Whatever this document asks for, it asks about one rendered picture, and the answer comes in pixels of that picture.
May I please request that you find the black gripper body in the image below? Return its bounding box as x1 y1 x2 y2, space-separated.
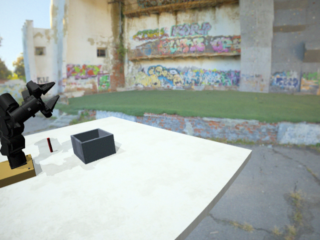
21 80 53 118

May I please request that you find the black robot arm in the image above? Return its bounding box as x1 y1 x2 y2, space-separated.
0 89 33 170

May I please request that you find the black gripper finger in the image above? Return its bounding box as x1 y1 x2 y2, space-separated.
34 82 56 95
43 95 60 112

